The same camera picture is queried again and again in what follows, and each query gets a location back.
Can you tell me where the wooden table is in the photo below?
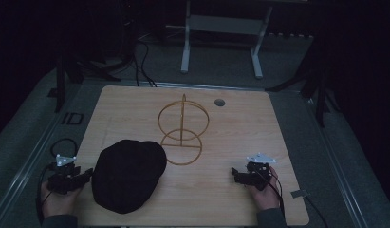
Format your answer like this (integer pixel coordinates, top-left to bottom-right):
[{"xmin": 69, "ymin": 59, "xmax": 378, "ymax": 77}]
[{"xmin": 71, "ymin": 85, "xmax": 310, "ymax": 227}]

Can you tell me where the gold wire hat stand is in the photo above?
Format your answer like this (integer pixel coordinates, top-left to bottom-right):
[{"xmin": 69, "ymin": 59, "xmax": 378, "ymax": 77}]
[{"xmin": 158, "ymin": 93, "xmax": 211, "ymax": 166}]

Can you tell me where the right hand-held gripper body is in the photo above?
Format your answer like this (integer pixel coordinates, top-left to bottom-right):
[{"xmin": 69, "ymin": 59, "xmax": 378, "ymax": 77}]
[{"xmin": 243, "ymin": 152, "xmax": 278, "ymax": 192}]

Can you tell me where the person's left hand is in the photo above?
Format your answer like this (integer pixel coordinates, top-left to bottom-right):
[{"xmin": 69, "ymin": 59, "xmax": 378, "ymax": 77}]
[{"xmin": 40, "ymin": 180, "xmax": 84, "ymax": 219}]

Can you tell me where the black floor cable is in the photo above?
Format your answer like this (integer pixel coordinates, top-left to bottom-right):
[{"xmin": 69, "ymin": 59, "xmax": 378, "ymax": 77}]
[{"xmin": 132, "ymin": 39, "xmax": 158, "ymax": 88}]

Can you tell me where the black tripod stand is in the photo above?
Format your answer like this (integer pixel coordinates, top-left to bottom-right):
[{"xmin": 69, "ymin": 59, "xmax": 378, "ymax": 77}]
[
  {"xmin": 264, "ymin": 37, "xmax": 343, "ymax": 128},
  {"xmin": 53, "ymin": 47, "xmax": 137, "ymax": 114}
]

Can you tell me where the person's right hand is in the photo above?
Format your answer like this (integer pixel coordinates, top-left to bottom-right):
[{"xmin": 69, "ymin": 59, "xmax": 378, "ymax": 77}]
[{"xmin": 246, "ymin": 166, "xmax": 282, "ymax": 212}]

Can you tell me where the white metal desk frame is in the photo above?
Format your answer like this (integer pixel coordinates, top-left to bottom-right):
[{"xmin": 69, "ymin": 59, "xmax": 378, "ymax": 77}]
[{"xmin": 180, "ymin": 0, "xmax": 274, "ymax": 80}]

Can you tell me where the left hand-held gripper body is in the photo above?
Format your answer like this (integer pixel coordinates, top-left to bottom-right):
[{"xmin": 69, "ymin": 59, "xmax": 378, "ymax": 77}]
[{"xmin": 47, "ymin": 154, "xmax": 84, "ymax": 195}]

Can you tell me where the grey tape piece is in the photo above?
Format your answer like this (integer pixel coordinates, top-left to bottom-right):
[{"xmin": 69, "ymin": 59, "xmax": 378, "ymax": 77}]
[{"xmin": 289, "ymin": 189, "xmax": 310, "ymax": 200}]

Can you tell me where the black hat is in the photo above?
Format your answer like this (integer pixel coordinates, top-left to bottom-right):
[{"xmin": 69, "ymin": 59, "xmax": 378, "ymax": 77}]
[{"xmin": 90, "ymin": 139, "xmax": 168, "ymax": 215}]

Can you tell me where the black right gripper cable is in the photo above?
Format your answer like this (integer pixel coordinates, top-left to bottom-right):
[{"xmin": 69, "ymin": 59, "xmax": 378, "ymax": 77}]
[{"xmin": 254, "ymin": 166, "xmax": 286, "ymax": 219}]

